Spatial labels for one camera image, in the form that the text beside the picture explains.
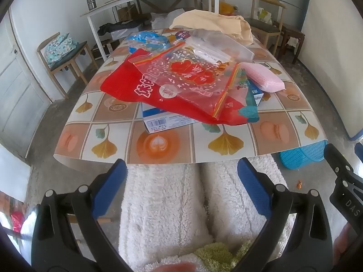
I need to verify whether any wooden chair with dark seat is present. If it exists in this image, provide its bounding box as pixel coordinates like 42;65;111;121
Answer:
244;0;287;56
36;32;98;100

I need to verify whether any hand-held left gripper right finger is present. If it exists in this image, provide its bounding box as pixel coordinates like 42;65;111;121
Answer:
237;157;332;272

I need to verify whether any dark wooden stool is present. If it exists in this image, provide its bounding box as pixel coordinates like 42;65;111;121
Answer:
279;24;306;64

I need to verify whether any clear plastic bag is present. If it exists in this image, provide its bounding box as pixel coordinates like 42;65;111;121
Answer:
170;28;254;63

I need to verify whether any white side table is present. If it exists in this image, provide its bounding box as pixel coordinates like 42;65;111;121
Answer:
79;0;224;61

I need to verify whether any white and blue box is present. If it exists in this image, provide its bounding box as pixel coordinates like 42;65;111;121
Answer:
141;102;200;134

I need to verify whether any patterned tablecloth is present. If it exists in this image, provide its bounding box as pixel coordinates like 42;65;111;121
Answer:
53;27;328;173

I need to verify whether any small red bag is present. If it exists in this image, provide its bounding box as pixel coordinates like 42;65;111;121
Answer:
10;211;26;233

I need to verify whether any blue plastic bag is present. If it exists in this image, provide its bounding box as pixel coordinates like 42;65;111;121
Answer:
125;31;171;54

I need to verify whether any white printed plastic bag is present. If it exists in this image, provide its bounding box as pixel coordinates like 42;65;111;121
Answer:
258;8;273;24

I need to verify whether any pink sponge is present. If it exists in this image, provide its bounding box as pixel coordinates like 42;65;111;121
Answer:
240;62;285;93

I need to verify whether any black cloth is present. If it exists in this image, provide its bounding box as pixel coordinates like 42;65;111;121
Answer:
98;20;142;36

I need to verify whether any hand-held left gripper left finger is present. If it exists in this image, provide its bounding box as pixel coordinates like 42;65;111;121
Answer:
31;159;128;272

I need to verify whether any clear red-printed zip bag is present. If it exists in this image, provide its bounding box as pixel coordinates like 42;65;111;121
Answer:
128;41;240;121

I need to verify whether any person's right hand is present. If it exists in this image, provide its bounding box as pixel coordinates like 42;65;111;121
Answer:
333;222;363;265

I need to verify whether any green fleece garment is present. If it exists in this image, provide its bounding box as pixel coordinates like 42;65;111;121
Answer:
193;239;256;267

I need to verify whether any cardboard box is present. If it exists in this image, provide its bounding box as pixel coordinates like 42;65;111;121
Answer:
116;6;140;21

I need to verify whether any blue plastic basket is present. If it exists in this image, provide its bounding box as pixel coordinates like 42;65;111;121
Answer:
279;140;328;170

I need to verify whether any white door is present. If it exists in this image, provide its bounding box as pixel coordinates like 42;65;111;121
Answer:
0;8;54;159

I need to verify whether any floral cushion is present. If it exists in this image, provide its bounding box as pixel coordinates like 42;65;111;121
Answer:
45;33;80;65

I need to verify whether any yellow bag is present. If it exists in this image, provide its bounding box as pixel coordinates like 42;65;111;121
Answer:
220;1;237;15

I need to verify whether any red plastic bag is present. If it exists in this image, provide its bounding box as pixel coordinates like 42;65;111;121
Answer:
101;48;260;125

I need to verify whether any cream cloth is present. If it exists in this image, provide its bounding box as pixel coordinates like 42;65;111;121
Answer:
169;9;254;46

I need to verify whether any white mattress with blue edge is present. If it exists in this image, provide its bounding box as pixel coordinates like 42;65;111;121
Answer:
301;0;363;141

